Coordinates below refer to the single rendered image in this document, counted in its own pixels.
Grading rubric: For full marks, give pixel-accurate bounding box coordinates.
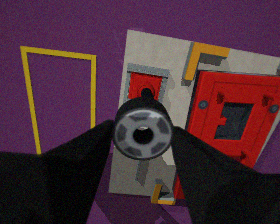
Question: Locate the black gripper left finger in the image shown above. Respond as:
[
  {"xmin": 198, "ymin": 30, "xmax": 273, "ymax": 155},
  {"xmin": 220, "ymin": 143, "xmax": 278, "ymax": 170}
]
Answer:
[{"xmin": 0, "ymin": 119, "xmax": 114, "ymax": 224}]

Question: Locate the black and grey wheel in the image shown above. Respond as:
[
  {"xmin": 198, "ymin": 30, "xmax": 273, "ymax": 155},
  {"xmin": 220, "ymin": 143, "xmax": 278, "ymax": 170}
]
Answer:
[{"xmin": 112, "ymin": 97, "xmax": 175, "ymax": 160}]

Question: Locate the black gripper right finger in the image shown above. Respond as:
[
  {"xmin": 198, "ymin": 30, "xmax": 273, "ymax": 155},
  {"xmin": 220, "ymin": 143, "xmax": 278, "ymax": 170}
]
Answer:
[{"xmin": 171, "ymin": 126, "xmax": 280, "ymax": 224}]

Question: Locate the yellow tape outline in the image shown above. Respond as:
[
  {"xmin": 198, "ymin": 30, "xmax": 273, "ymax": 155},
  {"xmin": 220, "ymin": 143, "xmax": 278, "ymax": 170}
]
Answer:
[{"xmin": 20, "ymin": 46, "xmax": 96, "ymax": 155}]

